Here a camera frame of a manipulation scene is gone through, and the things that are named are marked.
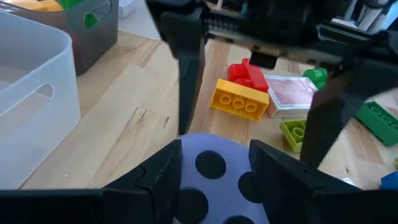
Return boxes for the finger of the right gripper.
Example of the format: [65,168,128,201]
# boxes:
[160,7,206,136]
[299,60,386,170]

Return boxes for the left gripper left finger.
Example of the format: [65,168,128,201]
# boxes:
[101,139,183,224]

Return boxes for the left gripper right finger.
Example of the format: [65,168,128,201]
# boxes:
[248,139,398,224]

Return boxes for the lime toy brick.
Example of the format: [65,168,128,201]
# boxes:
[279,119,308,153]

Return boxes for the green rounded toy brick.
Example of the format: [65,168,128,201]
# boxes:
[302,67,329,91]

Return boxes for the pink playing card deck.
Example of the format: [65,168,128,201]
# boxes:
[264,74,320,119]

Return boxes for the dark green brick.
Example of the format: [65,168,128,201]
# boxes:
[354,100,398,147]

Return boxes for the small red toy brick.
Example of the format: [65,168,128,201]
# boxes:
[226,57,270,93]

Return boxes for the yellow toy brick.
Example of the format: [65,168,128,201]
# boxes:
[210,78,270,122]
[12,0,63,12]

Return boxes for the purple foam dice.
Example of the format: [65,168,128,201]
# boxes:
[172,133,271,224]

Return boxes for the long green toy brick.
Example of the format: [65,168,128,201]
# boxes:
[60,0,99,29]

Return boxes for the blue flat toy brick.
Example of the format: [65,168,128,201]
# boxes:
[379,170,398,191]

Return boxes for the clear plastic bin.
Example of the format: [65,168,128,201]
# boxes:
[118,0,147,19]
[0,11,81,190]

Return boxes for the smoky grey plastic bin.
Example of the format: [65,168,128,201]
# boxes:
[0,0,120,77]

